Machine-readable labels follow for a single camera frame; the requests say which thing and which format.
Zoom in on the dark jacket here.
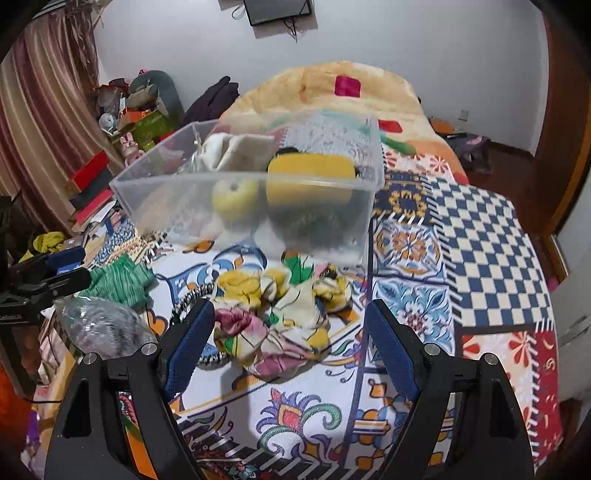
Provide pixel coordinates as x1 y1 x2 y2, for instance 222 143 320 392
184 76 241 126

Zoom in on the pink rabbit figurine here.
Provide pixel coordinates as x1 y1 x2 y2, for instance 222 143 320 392
120 133 143 166

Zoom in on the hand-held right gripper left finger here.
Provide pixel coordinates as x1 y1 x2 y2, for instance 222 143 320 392
44 298 217 480

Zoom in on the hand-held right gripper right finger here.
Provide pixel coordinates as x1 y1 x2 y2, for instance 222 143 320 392
364 298 536 480

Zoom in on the stack of books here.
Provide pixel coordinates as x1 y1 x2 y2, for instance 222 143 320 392
68 187 122 236

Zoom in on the striped curtain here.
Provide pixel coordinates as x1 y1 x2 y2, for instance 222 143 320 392
0 9 100 217

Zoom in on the clear plastic bag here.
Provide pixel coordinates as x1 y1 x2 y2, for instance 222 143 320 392
54 296 160 360

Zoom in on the yellow green cloth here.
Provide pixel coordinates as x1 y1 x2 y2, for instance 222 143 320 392
19 232 68 263

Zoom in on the wall television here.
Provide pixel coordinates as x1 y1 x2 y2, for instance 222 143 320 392
243 0 315 27

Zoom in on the floral print cloth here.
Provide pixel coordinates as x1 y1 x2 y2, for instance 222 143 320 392
211 251 352 381

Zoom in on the green knitted cloth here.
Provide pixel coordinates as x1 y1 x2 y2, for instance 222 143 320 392
79 255 157 309

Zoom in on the green cardboard box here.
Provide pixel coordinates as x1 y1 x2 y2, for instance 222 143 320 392
134 111 178 144

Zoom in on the yellow sponge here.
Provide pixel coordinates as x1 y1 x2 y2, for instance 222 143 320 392
266 154 358 208

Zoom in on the patchwork print bedsheet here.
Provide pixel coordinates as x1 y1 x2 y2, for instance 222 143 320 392
21 138 565 480

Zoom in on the red box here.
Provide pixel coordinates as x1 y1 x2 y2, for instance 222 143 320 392
69 151 112 191

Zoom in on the white cloth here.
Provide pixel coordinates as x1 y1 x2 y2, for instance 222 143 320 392
196 132 278 172

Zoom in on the black white braided cord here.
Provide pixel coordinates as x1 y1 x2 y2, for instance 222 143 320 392
170 282 232 371

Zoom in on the clear plastic storage box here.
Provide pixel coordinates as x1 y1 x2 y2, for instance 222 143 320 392
109 109 386 268

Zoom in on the yellow blanket pillow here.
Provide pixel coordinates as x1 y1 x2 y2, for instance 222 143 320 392
221 61 469 185

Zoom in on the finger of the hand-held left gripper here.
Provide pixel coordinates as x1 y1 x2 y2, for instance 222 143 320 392
9 246 92 301

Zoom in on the yellow apple plush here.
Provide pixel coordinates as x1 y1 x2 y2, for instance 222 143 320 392
211 179 260 217

